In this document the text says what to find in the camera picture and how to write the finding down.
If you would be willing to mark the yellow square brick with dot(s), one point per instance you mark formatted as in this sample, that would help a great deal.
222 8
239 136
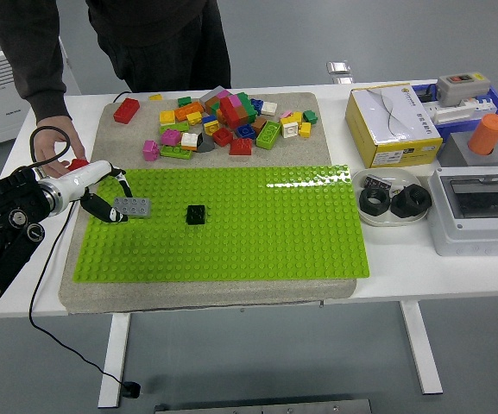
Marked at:
166 117

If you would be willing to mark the green studded baseplate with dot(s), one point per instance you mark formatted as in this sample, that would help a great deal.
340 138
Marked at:
253 224

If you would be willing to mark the grey long brick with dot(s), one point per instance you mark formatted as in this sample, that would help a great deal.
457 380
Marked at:
134 207

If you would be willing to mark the lime flat brick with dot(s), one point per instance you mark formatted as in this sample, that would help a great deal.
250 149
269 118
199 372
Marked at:
175 127

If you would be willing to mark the white terminal strip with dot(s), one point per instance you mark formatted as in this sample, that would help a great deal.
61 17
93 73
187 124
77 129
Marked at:
447 114

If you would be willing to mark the person's right hand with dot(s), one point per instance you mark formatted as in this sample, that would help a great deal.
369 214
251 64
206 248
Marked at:
54 151

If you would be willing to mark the magenta brick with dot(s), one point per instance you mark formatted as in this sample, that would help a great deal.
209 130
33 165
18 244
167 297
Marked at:
171 137

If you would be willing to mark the grey-brown mat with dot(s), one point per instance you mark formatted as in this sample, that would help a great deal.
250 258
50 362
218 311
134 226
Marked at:
309 146

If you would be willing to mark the red sloped brick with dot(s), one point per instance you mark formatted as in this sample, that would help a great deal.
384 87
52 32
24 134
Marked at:
241 147

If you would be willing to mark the pink flat brick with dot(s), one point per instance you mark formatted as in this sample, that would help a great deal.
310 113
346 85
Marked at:
285 114

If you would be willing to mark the small black card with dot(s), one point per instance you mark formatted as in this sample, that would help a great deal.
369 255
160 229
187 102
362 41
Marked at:
378 182

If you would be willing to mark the yellow white cardboard box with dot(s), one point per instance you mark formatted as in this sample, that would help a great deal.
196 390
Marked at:
386 116

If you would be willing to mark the orange long brick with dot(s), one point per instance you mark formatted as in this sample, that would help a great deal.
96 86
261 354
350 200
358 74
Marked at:
186 111

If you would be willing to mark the black square brick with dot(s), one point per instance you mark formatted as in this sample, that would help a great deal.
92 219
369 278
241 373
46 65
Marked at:
197 215

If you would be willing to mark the lime long brick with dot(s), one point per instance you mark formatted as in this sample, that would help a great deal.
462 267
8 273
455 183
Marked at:
176 151

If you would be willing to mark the yellow flat brick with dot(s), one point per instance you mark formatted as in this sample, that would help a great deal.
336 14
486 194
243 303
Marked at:
155 97

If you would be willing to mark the white orange brick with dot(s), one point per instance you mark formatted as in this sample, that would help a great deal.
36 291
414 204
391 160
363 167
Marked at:
189 140

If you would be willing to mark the large grey brick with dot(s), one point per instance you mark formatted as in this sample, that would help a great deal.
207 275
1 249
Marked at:
209 99

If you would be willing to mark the black hex nut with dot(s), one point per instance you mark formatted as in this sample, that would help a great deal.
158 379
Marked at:
366 202
421 202

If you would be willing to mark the dark green small brick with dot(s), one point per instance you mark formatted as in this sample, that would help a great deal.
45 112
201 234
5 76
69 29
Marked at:
184 101

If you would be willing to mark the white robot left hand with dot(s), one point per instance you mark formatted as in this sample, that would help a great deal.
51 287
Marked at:
84 177

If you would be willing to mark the blue flat brick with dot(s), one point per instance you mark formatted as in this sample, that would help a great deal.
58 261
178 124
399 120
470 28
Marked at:
209 118

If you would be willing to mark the yellow small brick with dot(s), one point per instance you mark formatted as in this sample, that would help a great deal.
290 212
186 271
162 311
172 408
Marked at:
194 118
304 129

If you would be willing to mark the white dish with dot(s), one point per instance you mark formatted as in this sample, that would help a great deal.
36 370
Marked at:
399 176

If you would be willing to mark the person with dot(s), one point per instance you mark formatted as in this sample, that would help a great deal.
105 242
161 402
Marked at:
162 43

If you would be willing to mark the red green brown brick stack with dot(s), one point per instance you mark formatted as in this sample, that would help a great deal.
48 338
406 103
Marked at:
237 110

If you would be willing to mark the grey push-button switch box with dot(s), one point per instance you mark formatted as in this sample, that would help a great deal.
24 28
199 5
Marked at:
462 90

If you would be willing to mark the silver metal bracket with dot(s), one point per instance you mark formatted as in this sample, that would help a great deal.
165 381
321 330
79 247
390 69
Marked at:
339 67

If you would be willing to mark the grey block holder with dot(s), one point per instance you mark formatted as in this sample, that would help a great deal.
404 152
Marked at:
455 153

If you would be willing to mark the red long brick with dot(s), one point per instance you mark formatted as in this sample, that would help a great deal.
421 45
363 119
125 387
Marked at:
126 110

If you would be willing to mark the white table leg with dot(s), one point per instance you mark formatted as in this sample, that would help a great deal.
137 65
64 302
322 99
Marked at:
115 358
423 349

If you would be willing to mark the small black adapter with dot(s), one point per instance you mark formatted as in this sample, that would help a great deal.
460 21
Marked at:
427 92

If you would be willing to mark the person's right forearm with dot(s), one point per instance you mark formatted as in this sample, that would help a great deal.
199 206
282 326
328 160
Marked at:
33 56

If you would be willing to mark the orange cylinder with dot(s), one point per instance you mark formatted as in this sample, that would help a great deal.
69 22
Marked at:
486 134

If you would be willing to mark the small red brick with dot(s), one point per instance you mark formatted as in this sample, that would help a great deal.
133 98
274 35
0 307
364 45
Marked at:
77 164

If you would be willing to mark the lime large brick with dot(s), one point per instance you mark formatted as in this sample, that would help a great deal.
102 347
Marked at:
268 135

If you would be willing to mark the grey sloped brick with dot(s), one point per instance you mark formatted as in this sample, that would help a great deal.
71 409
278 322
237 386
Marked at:
206 144

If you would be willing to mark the white electrical enclosure box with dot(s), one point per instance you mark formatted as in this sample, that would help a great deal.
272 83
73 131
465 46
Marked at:
455 233

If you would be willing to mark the red square brick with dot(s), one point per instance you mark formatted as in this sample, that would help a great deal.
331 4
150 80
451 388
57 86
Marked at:
222 136

